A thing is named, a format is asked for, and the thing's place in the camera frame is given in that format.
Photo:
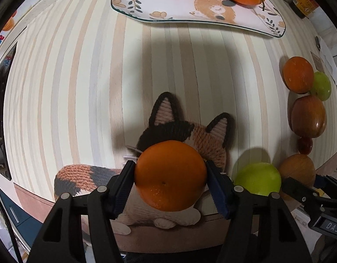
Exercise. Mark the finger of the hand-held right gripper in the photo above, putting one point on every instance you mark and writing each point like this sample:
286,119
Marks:
331,185
297,187

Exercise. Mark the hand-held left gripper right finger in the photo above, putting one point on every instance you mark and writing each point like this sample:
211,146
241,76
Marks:
216,189

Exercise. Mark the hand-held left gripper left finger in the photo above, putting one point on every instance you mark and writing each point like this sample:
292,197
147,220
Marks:
124,186

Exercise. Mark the brown pear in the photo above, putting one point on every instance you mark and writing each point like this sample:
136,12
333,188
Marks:
308,116
295,169

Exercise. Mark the green apple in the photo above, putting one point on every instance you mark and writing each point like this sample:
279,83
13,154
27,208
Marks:
257,179
321,86

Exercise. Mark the small red tomato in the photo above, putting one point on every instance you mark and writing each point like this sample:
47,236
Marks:
305,145

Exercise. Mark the reddish brown round fruit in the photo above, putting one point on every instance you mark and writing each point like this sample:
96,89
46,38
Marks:
298,74

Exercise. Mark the oval floral ceramic plate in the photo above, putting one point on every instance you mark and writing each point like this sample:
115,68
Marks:
171,5

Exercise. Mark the striped mat with cat print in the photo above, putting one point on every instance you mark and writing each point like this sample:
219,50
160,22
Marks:
75,87

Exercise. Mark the blue cabinet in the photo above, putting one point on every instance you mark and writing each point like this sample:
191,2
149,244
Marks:
9,211

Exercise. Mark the small brown card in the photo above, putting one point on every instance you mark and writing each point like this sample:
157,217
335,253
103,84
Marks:
317,60

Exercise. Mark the white paper sheet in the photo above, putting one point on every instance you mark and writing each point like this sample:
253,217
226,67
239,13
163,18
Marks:
328,54

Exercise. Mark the small black flat object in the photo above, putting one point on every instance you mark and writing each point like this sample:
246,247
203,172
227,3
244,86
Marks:
317,43

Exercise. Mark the dark soy sauce bottle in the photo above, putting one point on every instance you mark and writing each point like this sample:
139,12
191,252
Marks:
305,5

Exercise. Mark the colourful wall sticker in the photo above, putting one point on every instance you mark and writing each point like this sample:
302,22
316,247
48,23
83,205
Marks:
7,24

